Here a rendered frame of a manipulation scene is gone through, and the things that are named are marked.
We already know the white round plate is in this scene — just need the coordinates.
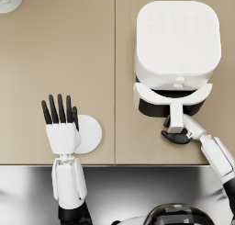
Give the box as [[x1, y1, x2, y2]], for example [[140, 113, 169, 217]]
[[73, 114, 103, 155]]

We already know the air fryer drawer with handle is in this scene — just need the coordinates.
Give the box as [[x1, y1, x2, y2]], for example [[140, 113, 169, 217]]
[[133, 82, 214, 134]]

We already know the white air fryer body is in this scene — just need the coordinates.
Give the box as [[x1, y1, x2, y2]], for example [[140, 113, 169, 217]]
[[134, 0, 222, 91]]

